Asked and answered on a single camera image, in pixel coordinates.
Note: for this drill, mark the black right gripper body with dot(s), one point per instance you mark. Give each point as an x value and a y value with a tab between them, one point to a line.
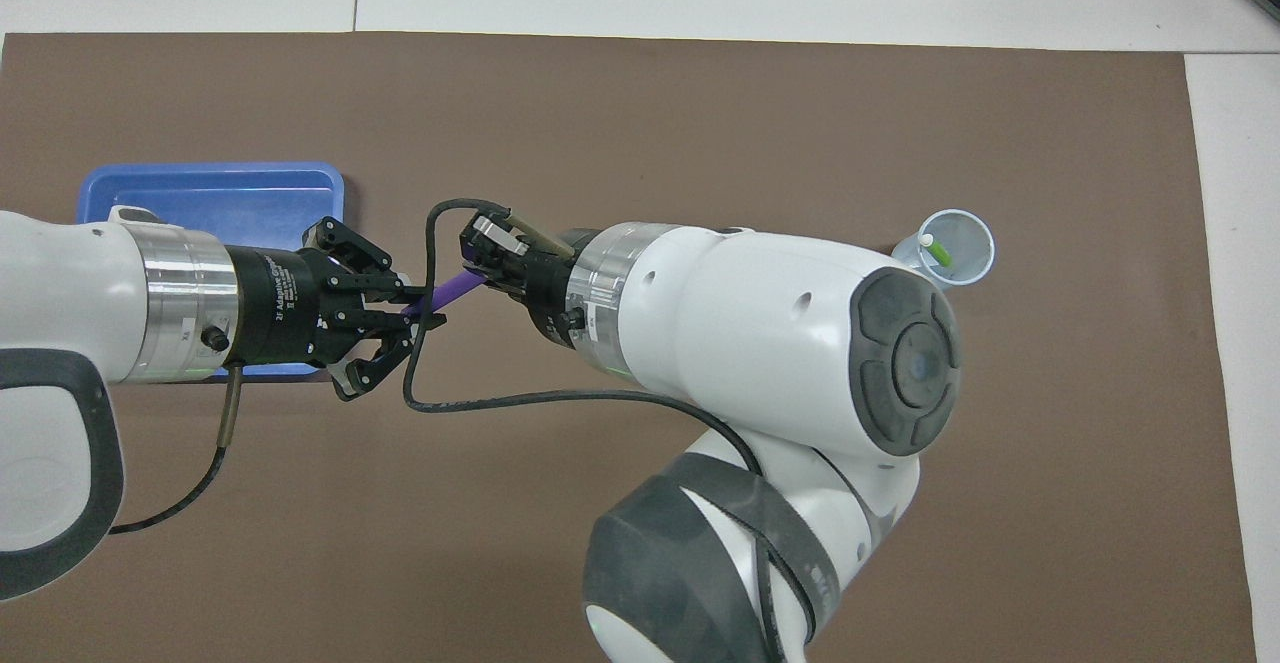
550	288

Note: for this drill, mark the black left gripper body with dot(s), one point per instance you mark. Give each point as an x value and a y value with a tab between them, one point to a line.
275	308

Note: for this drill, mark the purple pen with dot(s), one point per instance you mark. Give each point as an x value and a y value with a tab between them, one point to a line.
450	291

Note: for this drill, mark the green pen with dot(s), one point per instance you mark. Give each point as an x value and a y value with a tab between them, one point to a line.
938	251

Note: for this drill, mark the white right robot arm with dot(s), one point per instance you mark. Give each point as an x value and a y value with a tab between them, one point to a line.
760	343

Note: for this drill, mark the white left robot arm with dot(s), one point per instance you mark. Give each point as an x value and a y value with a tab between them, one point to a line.
70	323

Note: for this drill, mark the blue plastic tray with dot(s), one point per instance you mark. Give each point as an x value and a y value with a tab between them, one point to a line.
230	203

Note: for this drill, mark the brown table mat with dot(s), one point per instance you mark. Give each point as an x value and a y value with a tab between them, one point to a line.
650	123

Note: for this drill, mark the clear plastic cup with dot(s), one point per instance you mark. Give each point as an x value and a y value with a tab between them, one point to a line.
960	248

